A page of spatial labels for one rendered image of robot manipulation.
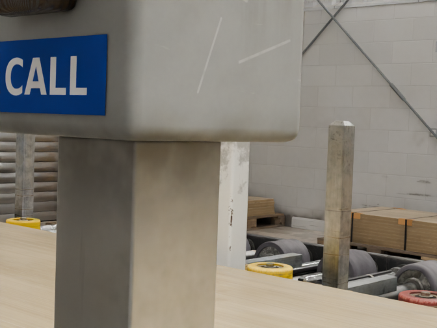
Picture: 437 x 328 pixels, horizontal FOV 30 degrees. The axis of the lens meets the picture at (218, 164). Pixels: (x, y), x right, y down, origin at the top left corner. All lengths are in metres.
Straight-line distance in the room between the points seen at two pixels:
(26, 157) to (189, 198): 1.98
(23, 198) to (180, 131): 2.01
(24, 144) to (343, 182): 1.00
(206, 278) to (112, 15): 0.09
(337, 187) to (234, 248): 0.22
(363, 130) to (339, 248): 7.17
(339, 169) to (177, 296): 1.26
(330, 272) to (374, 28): 7.23
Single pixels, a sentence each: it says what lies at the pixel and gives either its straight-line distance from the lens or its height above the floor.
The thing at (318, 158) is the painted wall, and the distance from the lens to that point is 8.97.
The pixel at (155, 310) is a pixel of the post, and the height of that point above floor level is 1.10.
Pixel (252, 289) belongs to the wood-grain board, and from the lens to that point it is 1.26.
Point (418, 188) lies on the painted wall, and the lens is 8.34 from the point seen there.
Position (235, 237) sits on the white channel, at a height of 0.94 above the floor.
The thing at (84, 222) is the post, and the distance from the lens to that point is 0.24.
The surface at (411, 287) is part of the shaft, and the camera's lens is 1.85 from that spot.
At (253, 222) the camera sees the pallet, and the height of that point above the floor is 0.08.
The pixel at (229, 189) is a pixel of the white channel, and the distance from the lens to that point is 1.49.
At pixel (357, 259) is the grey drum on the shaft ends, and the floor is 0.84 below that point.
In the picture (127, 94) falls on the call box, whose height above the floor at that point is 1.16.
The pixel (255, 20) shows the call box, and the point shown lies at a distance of 0.23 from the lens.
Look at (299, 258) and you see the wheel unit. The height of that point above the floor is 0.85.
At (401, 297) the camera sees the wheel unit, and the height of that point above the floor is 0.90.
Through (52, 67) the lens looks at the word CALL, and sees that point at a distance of 0.22.
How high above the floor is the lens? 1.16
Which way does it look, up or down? 3 degrees down
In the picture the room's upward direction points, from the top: 2 degrees clockwise
